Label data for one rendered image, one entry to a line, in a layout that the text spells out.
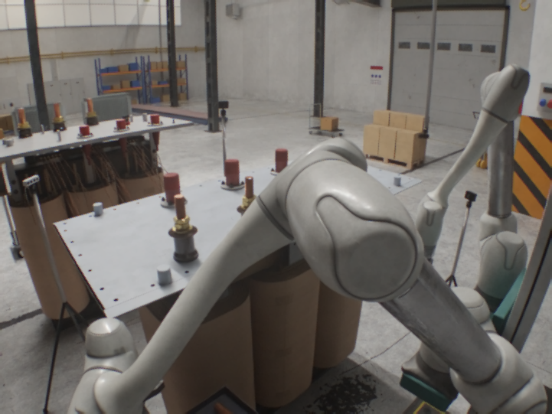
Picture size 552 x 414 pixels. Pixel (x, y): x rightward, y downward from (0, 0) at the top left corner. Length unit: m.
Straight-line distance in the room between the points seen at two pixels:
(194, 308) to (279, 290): 0.97
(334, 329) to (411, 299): 1.62
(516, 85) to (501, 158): 0.31
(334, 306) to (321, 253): 1.63
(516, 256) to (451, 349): 0.76
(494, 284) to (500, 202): 0.32
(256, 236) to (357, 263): 0.25
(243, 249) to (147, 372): 0.26
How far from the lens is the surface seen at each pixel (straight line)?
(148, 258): 1.19
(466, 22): 14.99
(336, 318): 2.08
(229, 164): 1.72
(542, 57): 5.92
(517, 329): 1.07
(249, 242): 0.60
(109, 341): 0.76
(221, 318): 1.37
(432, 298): 0.55
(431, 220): 1.34
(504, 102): 1.26
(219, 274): 0.62
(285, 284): 1.55
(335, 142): 0.58
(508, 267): 1.37
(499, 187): 1.49
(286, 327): 1.71
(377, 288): 0.40
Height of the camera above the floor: 1.93
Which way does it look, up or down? 22 degrees down
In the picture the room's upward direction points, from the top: straight up
